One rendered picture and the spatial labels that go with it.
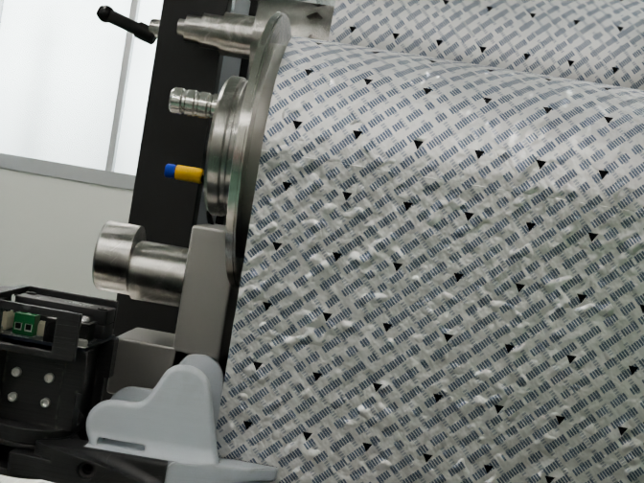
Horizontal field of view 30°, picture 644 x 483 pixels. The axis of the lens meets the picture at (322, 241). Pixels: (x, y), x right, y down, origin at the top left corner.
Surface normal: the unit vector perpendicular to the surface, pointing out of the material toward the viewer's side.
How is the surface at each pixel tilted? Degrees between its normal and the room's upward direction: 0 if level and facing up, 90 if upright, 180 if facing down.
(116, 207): 90
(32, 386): 90
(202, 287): 90
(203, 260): 90
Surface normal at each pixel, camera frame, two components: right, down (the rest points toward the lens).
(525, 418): -0.08, 0.04
